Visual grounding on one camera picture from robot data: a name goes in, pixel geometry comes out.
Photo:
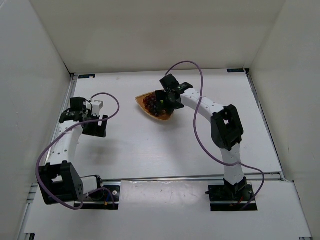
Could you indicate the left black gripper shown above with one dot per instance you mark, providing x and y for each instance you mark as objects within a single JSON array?
[{"x": 94, "y": 125}]

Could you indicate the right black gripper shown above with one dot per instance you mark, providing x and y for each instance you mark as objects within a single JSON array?
[{"x": 167, "y": 99}]

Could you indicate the red fake grape bunch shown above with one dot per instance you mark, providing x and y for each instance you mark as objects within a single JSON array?
[{"x": 150, "y": 104}]

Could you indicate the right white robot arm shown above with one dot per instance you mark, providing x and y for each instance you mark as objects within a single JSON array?
[{"x": 225, "y": 126}]

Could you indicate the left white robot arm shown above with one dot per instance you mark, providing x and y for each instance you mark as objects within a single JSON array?
[{"x": 59, "y": 174}]

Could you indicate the woven triangular fruit basket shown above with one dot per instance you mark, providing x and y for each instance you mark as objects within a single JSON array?
[{"x": 139, "y": 100}]

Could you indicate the left blue corner label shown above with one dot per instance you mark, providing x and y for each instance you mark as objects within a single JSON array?
[{"x": 86, "y": 76}]

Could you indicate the blue corner label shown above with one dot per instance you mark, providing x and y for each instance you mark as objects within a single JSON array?
[
  {"x": 86, "y": 76},
  {"x": 235, "y": 70}
]

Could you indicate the right blue corner label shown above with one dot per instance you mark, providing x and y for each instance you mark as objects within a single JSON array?
[{"x": 235, "y": 70}]

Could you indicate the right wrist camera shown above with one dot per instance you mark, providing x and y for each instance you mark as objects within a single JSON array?
[{"x": 169, "y": 82}]

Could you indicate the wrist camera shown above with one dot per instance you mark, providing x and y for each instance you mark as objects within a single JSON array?
[
  {"x": 88, "y": 107},
  {"x": 169, "y": 82}
]

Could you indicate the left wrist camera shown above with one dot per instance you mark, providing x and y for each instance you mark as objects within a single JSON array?
[{"x": 88, "y": 107}]

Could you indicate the left aluminium side rail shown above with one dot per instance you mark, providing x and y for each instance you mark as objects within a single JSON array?
[{"x": 69, "y": 94}]

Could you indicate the aluminium side rail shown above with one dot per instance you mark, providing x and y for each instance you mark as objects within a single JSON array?
[
  {"x": 258, "y": 102},
  {"x": 69, "y": 94}
]

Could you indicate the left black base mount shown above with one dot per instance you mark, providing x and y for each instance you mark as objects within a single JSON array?
[{"x": 103, "y": 199}]

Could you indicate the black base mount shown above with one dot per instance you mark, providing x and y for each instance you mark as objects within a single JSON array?
[
  {"x": 103, "y": 199},
  {"x": 221, "y": 200}
]

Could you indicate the right aluminium side rail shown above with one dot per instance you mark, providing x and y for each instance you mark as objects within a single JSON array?
[{"x": 258, "y": 102}]

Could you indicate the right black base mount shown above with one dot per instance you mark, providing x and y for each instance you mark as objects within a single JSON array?
[{"x": 221, "y": 200}]

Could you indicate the aluminium front rail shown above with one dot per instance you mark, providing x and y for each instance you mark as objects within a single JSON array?
[{"x": 268, "y": 176}]

